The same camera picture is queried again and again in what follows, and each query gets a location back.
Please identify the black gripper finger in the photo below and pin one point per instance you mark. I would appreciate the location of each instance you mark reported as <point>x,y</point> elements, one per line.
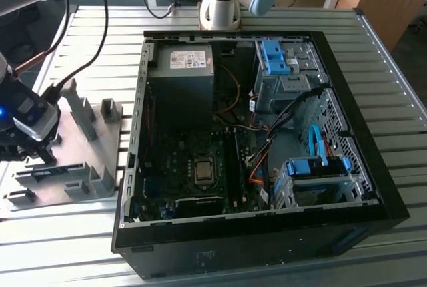
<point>48,157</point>

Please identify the blue RAM stick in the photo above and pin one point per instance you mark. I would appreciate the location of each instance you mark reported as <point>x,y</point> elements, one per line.
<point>58,172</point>

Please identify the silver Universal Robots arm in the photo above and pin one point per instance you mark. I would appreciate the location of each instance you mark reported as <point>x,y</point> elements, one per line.
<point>220,10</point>

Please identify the black RAM slot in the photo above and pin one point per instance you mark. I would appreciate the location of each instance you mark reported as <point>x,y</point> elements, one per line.
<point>229,167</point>

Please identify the grey parts rack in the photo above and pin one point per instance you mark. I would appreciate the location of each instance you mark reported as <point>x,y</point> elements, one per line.
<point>100,153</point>

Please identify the black office chair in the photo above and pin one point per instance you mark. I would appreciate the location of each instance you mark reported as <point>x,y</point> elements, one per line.
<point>20,36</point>

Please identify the green motherboard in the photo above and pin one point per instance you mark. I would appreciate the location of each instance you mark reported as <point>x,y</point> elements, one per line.
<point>173,167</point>

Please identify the grey power supply unit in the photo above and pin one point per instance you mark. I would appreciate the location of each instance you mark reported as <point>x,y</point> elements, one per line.
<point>181,90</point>

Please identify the silver CPU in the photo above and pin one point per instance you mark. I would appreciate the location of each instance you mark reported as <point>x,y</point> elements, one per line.
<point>204,170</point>

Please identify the black graphics card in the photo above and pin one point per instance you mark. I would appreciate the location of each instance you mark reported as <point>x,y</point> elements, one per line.
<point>197,207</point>

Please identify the black open PC case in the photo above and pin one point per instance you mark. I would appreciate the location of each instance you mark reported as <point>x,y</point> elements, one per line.
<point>233,253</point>

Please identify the grey metal drive cage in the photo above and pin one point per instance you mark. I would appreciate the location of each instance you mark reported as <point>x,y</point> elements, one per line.
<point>287,90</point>

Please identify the hard disk in blue carrier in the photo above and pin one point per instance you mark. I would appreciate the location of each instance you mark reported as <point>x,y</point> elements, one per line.
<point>300,167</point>

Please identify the grey metal disk bay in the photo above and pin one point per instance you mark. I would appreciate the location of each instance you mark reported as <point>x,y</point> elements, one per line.
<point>320,183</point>

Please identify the wooden cabinet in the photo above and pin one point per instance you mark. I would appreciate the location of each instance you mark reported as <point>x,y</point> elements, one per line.
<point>393,0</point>

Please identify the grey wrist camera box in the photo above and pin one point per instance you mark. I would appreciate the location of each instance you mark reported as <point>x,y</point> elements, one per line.
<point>40,120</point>

